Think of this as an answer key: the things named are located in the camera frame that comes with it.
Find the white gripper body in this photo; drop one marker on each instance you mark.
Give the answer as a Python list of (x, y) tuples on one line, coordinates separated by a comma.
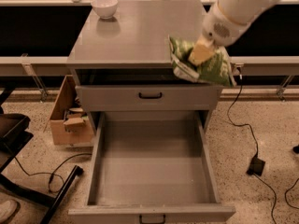
[(221, 27)]

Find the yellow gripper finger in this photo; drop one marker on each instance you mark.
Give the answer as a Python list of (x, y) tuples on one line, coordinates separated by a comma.
[(202, 50)]

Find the green jalapeno chip bag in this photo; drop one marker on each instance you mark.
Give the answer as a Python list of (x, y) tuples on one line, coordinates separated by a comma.
[(216, 70)]

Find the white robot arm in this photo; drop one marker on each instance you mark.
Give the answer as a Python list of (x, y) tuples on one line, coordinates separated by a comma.
[(243, 11)]

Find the grey drawer cabinet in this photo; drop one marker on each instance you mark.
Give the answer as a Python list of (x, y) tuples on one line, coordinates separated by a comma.
[(132, 48)]

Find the closed grey upper drawer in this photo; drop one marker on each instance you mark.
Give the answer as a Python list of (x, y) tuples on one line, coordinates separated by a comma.
[(125, 98)]

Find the open grey middle drawer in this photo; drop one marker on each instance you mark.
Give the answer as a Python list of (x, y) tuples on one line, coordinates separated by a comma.
[(155, 165)]

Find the white ceramic bowl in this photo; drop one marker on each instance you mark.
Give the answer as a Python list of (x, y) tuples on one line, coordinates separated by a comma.
[(105, 9)]

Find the black power adapter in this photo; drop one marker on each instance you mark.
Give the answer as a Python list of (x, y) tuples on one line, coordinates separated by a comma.
[(256, 166)]

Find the cardboard box with scraps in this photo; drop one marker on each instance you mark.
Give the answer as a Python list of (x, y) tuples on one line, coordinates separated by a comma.
[(68, 122)]

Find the white shoe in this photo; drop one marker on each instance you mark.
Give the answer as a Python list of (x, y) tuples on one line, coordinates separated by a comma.
[(7, 209)]

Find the black upper drawer handle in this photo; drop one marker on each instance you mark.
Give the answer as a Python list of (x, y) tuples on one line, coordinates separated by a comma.
[(150, 96)]

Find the black drawer handle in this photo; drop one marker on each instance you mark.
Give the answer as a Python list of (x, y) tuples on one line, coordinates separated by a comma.
[(144, 219), (150, 96)]

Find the black middle drawer handle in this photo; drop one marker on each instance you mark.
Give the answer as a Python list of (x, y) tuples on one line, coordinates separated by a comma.
[(144, 219)]

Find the black chair frame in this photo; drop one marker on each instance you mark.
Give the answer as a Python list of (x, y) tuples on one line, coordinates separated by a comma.
[(39, 158)]

